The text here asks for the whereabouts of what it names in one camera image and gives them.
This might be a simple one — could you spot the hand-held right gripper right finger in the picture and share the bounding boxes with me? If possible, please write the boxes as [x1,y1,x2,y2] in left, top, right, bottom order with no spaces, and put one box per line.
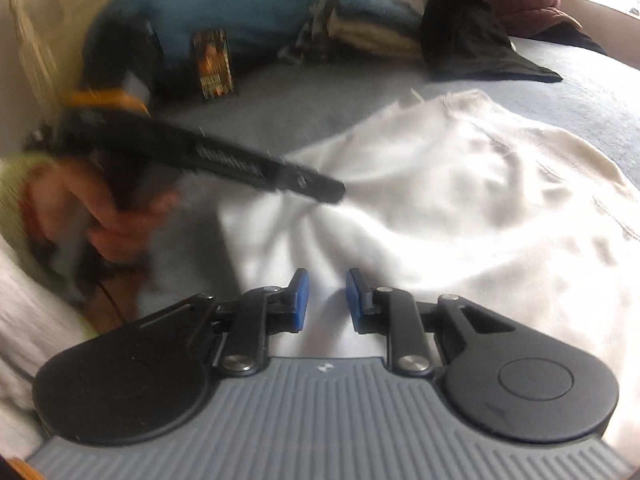
[346,267,516,378]

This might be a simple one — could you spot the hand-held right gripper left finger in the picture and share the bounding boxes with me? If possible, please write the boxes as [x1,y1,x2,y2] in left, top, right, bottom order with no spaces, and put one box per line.
[140,267,310,376]

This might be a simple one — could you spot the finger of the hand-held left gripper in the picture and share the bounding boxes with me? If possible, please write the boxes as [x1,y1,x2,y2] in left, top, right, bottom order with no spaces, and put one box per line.
[272,160,347,205]

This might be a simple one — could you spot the white hoodie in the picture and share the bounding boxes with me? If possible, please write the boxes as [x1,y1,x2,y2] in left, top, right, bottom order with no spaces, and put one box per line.
[135,89,640,461]

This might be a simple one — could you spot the person's left forearm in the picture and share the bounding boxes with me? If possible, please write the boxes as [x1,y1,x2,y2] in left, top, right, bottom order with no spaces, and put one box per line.
[0,155,61,282]

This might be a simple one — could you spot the pile of folded clothes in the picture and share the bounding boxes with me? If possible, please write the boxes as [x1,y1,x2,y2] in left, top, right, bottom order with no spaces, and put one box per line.
[280,0,432,64]

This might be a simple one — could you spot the person's left hand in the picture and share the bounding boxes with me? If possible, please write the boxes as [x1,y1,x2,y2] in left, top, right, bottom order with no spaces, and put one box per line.
[37,162,178,264]

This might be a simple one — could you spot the orange patterned packet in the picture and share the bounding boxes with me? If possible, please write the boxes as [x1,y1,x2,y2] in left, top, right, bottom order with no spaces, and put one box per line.
[192,30,238,101]

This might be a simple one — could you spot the cream carved headboard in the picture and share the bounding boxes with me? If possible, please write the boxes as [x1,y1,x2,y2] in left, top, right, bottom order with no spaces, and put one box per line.
[7,0,112,127]

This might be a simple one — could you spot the black cloth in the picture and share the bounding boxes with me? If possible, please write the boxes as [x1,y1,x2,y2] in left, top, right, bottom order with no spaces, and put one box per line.
[420,0,563,84]

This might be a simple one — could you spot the white fluffy robe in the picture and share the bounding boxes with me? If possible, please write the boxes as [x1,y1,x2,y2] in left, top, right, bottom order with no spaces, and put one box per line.
[0,245,101,461]

